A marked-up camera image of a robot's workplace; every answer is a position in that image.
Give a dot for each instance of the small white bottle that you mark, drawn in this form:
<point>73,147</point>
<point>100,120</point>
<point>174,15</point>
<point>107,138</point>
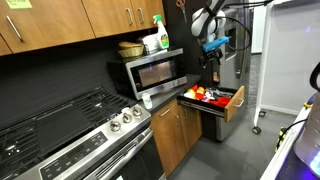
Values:
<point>147,101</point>

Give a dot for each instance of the red plastic cup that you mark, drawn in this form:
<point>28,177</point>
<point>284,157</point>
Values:
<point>199,96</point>

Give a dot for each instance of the orange toy fruit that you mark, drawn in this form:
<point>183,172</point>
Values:
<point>200,90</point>

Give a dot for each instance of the silver white package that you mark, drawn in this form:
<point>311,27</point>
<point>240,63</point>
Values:
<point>148,43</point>

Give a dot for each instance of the yellow green toy fruit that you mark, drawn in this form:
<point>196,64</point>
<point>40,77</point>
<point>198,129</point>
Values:
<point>190,94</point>

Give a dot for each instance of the white green spray bottle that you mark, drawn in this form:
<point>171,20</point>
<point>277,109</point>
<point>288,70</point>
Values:
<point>162,36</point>

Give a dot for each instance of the white rolling panel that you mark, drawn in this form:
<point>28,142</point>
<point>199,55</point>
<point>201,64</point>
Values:
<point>290,56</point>

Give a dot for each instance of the stainless steel microwave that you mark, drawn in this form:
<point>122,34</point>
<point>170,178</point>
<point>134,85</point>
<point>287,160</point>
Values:
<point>153,75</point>

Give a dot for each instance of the wooden wall cabinets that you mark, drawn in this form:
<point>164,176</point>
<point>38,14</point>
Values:
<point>50,23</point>

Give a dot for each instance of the stainless steel refrigerator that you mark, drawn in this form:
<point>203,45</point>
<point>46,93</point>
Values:
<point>233,83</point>

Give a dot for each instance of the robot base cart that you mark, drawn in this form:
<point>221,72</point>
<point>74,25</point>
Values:
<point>283,160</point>

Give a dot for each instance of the woven wicker basket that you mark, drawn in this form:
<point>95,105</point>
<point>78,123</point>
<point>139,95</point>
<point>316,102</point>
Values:
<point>130,50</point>

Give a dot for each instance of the stainless steel gas stove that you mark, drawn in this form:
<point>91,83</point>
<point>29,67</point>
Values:
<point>83,140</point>

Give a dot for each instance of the green sticky note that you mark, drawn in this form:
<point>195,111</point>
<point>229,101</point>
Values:
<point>18,4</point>

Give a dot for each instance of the blue wrist camera block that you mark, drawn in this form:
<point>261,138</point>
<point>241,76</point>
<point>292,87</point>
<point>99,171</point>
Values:
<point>215,44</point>

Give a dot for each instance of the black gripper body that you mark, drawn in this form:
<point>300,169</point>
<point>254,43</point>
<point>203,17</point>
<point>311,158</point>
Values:
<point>211,55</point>

